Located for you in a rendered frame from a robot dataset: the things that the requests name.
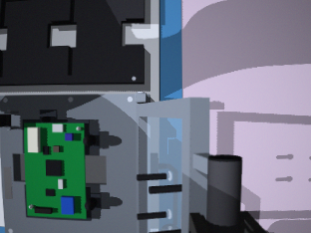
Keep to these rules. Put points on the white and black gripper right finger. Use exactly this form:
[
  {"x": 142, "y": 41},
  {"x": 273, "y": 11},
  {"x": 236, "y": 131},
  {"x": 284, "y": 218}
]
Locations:
[{"x": 248, "y": 224}]

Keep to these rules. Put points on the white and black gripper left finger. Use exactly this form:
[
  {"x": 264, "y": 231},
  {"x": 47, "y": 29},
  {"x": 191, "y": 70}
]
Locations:
[{"x": 197, "y": 224}]

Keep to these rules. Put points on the green circuit board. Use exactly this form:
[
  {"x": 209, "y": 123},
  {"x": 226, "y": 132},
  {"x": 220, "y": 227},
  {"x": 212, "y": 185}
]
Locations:
[{"x": 55, "y": 169}]

